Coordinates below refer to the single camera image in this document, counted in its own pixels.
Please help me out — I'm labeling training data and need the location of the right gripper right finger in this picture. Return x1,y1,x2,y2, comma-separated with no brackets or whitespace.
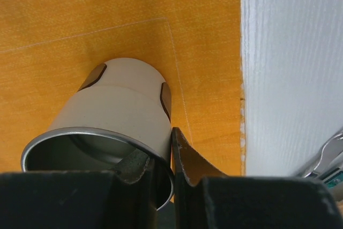
171,127,340,228

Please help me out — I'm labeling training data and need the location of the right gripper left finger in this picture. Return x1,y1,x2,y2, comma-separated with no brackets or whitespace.
1,153,156,228

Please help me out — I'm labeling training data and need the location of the metal cup with beige sleeve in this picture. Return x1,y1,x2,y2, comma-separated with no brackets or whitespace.
21,58,174,209

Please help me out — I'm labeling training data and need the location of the orange cartoon mouse placemat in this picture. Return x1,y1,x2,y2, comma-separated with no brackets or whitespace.
1,0,245,176

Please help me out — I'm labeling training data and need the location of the fork with teal handle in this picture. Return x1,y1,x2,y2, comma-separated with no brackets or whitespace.
295,130,342,189

